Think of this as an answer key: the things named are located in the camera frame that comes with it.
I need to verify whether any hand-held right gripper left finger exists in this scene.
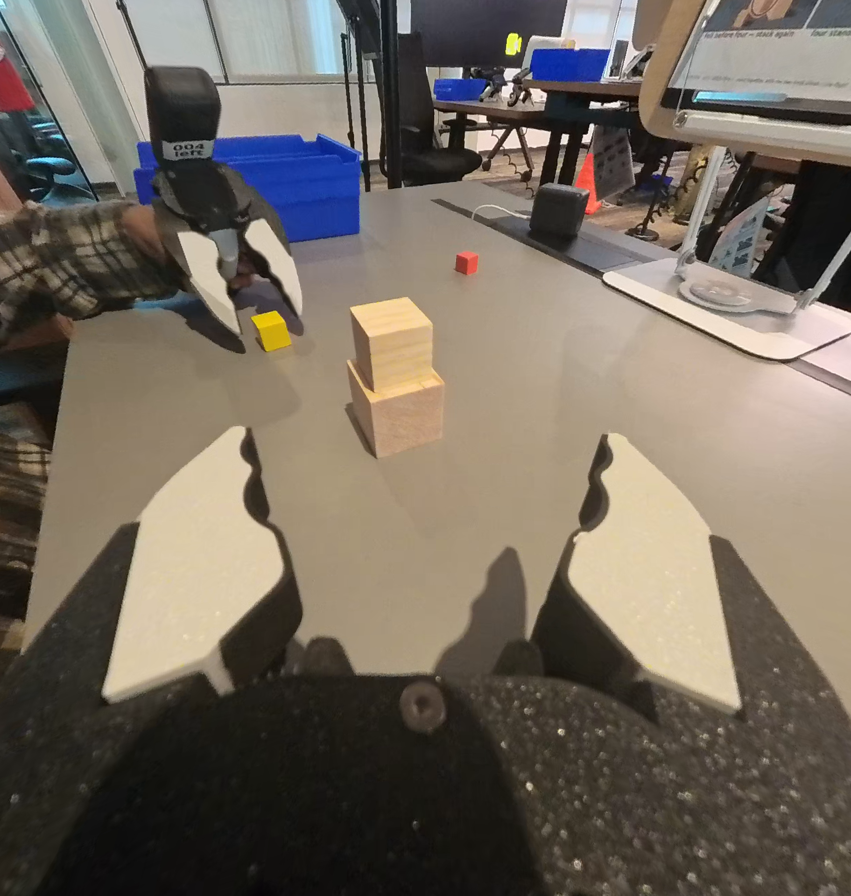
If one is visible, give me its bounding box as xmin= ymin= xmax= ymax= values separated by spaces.
xmin=102 ymin=426 xmax=303 ymax=704

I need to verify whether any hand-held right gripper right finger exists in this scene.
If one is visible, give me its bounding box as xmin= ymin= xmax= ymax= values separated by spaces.
xmin=530 ymin=433 xmax=743 ymax=715

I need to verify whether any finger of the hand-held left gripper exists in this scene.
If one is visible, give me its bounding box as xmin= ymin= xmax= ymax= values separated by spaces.
xmin=245 ymin=218 xmax=305 ymax=321
xmin=176 ymin=230 xmax=244 ymax=338

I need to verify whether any yellow wooden cube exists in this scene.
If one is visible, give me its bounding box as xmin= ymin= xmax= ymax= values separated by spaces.
xmin=250 ymin=310 xmax=293 ymax=352

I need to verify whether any medium wooden cube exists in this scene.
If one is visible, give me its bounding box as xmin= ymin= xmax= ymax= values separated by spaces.
xmin=350 ymin=297 xmax=435 ymax=393

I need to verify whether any large wooden cube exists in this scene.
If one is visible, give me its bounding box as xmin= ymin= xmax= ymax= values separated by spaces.
xmin=346 ymin=358 xmax=446 ymax=459

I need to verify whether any person's left forearm plaid sleeve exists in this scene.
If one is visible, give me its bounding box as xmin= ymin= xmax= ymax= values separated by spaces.
xmin=0 ymin=199 xmax=181 ymax=351

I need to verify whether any person's left hand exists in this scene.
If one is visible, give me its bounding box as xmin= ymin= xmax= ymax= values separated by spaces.
xmin=120 ymin=205 xmax=183 ymax=263

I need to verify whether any large blue plastic bin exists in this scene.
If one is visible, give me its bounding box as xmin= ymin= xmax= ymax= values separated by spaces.
xmin=134 ymin=133 xmax=363 ymax=242

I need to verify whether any black office chair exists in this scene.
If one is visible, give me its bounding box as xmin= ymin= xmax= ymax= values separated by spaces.
xmin=390 ymin=31 xmax=484 ymax=186

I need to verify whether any black metal stand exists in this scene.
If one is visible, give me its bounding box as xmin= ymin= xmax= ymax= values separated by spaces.
xmin=334 ymin=0 xmax=407 ymax=191

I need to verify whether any person's plaid shirt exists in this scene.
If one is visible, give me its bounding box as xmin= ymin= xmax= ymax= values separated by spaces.
xmin=0 ymin=402 xmax=54 ymax=617

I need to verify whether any dark wooden desk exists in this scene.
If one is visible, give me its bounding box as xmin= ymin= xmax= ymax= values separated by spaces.
xmin=432 ymin=77 xmax=643 ymax=183

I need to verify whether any white tablet stand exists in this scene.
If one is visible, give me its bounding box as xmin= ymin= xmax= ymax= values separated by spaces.
xmin=602 ymin=143 xmax=851 ymax=363

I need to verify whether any black cube-shaped device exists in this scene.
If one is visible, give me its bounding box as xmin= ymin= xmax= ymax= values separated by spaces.
xmin=529 ymin=183 xmax=591 ymax=238

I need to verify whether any small black toy robot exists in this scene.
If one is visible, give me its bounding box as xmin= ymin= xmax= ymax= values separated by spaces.
xmin=467 ymin=66 xmax=538 ymax=107

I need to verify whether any black monitor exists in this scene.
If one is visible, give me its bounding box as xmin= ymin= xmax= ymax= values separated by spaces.
xmin=410 ymin=0 xmax=570 ymax=67

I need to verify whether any orange traffic cone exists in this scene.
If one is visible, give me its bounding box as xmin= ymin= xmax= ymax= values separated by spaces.
xmin=574 ymin=153 xmax=603 ymax=216

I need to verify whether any printed paper sign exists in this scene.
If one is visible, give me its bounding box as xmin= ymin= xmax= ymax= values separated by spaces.
xmin=592 ymin=125 xmax=636 ymax=200

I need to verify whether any blue plastic crate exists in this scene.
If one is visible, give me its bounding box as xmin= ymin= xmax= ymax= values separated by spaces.
xmin=530 ymin=48 xmax=612 ymax=81

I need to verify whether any printed leaflet card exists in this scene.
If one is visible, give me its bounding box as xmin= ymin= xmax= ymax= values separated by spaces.
xmin=709 ymin=196 xmax=773 ymax=277

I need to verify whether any tablet screen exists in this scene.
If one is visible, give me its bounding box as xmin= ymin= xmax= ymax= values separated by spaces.
xmin=639 ymin=0 xmax=851 ymax=151

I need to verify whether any black cable tray strip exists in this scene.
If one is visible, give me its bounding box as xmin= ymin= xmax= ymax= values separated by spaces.
xmin=431 ymin=198 xmax=671 ymax=274

